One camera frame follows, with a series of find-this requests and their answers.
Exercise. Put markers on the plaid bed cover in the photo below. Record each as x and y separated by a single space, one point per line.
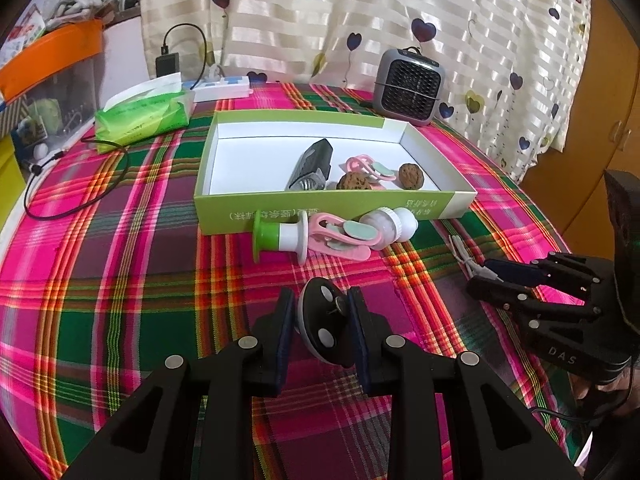
110 275

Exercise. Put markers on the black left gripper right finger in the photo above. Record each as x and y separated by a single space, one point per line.
456 403

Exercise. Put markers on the small pink clip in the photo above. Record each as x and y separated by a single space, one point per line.
336 237

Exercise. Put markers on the black handheld device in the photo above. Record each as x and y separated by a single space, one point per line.
313 168

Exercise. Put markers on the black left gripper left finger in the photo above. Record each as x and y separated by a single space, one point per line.
193 419

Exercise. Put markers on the white work gloves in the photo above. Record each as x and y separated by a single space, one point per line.
78 8

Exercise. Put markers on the grey mini desk fan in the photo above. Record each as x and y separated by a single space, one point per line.
407 86

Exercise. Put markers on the heart patterned curtain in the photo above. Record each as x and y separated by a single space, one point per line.
512 67

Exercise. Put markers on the orange lid storage bin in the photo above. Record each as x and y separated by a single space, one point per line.
47 56

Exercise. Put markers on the green white cardboard box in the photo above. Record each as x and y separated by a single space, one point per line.
279 162

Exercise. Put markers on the white round jar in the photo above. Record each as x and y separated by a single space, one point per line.
387 223

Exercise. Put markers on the black round disc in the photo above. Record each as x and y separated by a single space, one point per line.
323 322

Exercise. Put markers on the brown walnut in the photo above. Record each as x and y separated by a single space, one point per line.
354 181
410 176

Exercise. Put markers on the white power strip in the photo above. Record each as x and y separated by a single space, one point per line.
226 88

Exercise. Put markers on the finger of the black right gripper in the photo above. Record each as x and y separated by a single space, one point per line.
512 298
521 274

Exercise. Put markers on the green white spool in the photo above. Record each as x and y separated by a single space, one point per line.
271 236

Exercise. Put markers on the green tissue pack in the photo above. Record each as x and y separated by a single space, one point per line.
156 106

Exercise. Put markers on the large pink clip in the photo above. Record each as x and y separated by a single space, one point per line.
375 172

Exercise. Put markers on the yellow cardboard box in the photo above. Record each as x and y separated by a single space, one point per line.
12 182

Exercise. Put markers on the wooden cabinet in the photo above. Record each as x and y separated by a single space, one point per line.
568 186

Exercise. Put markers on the black power adapter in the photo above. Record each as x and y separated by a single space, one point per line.
166 64

